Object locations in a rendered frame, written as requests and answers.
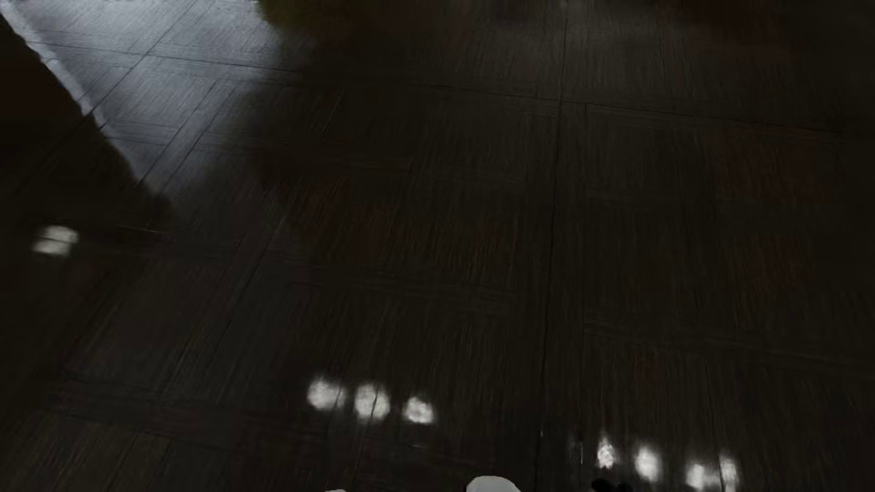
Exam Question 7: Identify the dark olive sofa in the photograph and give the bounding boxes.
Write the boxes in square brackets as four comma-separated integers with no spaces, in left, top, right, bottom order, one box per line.
[257,0,479,34]

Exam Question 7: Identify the white robot leg part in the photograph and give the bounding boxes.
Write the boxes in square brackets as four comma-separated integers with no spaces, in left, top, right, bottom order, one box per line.
[466,476,522,492]

